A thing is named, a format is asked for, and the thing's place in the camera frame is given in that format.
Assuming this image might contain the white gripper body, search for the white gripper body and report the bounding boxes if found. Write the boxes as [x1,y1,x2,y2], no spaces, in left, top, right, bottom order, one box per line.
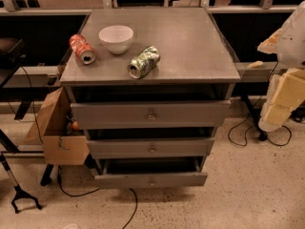
[257,68,305,133]

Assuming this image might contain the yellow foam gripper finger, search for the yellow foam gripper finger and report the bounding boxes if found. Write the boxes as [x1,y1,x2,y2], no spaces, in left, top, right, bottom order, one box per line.
[263,72,305,126]

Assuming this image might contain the grey drawer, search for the grey drawer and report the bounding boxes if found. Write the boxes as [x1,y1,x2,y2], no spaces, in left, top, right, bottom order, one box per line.
[87,137,214,159]
[71,100,231,130]
[94,157,208,189]

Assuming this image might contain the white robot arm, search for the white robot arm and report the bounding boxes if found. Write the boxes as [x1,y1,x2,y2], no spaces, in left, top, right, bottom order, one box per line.
[257,1,305,132]

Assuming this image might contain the grey top drawer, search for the grey top drawer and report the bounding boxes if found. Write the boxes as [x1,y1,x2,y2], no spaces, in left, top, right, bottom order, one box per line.
[71,100,231,130]

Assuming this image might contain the grey drawer cabinet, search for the grey drawer cabinet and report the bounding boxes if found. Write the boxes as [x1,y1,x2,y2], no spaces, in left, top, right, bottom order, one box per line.
[61,8,239,188]

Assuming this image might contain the grey bottom drawer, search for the grey bottom drawer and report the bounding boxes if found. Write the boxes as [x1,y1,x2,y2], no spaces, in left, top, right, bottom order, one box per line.
[94,157,208,189]

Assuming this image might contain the small foam piece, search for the small foam piece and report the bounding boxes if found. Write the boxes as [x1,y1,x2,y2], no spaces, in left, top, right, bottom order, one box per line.
[247,60,264,69]

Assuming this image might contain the green soda can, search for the green soda can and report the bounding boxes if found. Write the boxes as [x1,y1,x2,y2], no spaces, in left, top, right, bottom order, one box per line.
[127,46,161,79]

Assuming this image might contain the white ceramic bowl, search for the white ceramic bowl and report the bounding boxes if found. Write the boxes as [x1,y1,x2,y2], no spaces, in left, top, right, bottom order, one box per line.
[98,25,133,54]

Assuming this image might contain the orange soda can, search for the orange soda can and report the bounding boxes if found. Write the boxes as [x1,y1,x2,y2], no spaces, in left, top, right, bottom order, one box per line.
[70,34,95,65]

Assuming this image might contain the cardboard box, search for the cardboard box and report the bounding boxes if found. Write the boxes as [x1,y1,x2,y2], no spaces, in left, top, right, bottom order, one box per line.
[24,87,90,165]

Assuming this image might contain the black grabber tool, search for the black grabber tool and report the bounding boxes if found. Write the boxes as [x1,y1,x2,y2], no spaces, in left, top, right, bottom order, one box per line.
[0,152,42,214]

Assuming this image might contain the black cable right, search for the black cable right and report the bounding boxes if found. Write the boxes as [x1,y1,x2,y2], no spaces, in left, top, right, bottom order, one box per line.
[227,95,293,148]

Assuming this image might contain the black floor cable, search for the black floor cable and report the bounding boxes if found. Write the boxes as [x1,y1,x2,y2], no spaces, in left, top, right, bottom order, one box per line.
[56,165,139,229]

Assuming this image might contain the grey rail frame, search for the grey rail frame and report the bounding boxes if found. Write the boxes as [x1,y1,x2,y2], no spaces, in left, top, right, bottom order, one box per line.
[0,3,305,90]

